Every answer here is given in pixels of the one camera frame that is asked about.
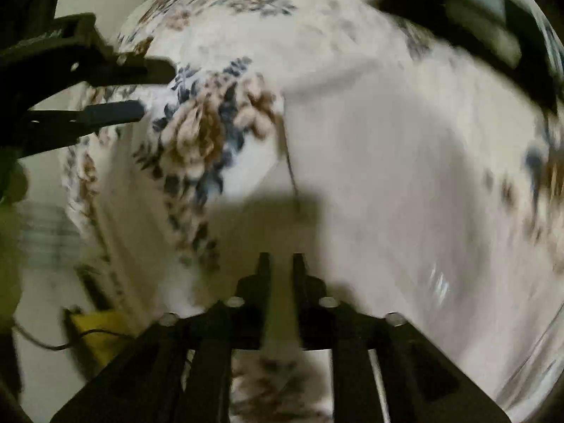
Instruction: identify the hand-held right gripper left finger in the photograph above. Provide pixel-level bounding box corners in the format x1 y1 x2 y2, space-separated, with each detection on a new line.
50 252 271 423

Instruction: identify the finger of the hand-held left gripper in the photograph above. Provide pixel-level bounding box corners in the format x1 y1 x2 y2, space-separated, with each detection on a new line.
52 12 178 94
25 99 147 158

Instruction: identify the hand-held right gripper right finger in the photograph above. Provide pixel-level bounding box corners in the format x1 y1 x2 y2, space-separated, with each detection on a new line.
292 252 513 423

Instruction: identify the white cloth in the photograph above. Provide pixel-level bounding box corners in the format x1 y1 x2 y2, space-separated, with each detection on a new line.
167 53 564 410

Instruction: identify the floral printed blanket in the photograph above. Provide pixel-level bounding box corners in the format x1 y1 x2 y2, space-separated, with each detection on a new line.
62 0 564 423

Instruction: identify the yellow object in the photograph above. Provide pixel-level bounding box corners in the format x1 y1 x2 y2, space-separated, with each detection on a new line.
69 311 135 364

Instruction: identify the black cable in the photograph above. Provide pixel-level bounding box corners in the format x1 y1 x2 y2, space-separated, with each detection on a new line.
12 321 133 352

